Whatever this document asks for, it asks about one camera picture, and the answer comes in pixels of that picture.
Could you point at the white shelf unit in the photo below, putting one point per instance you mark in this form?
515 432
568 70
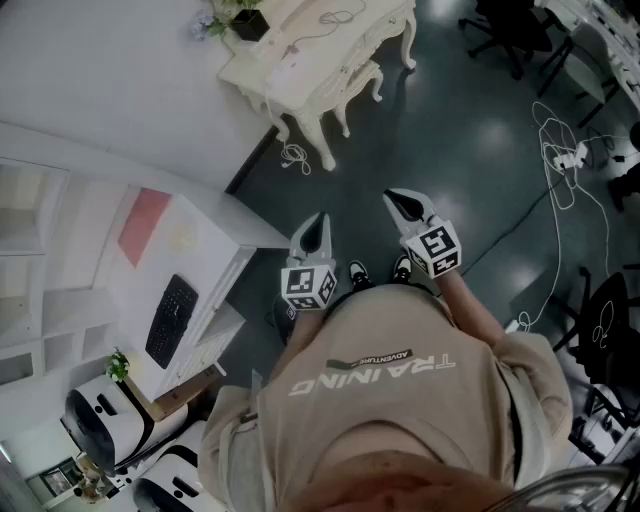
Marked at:
60 310

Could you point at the black pot with artificial flowers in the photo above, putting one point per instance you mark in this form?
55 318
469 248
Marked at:
250 24

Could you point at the white floor power strip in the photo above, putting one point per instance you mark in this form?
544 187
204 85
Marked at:
567 160

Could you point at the person's right forearm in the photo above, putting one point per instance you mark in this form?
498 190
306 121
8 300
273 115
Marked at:
470 310

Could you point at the person's beige printed t-shirt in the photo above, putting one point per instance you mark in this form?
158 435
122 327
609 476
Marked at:
380 400

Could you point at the pink mat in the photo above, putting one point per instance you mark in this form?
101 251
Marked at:
142 225

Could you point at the person's right black white shoe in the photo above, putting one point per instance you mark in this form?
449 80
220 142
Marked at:
402 267

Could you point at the person's left forearm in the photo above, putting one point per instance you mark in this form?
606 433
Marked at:
310 330

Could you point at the person's black white shoe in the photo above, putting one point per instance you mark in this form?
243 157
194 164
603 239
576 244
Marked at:
402 267
359 272

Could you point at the white black rounded robot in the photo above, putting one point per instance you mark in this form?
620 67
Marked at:
100 425
170 480

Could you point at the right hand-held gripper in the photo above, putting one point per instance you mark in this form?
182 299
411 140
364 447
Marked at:
432 247

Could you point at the cream ornate dressing table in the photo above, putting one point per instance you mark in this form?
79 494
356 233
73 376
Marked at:
325 65

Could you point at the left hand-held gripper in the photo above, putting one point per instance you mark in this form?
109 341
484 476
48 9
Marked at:
305 285

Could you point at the black keyboard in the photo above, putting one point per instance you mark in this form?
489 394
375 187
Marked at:
172 320

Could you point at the brown cardboard box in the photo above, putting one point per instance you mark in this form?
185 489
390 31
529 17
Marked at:
185 395

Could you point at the cream ornate stool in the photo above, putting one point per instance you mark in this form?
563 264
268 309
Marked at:
360 82

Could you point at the grey head mount rim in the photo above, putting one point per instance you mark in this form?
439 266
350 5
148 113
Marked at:
575 487

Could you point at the black office chair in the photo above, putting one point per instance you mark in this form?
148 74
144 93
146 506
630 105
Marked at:
505 30

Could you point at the person's left black white shoe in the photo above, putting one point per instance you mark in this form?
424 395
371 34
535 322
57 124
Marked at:
359 272

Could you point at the small green potted plant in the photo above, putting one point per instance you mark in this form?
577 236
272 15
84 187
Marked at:
118 365

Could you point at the white desk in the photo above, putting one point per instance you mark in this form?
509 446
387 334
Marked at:
200 280

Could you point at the grey chair with black legs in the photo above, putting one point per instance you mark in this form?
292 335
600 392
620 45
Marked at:
585 70

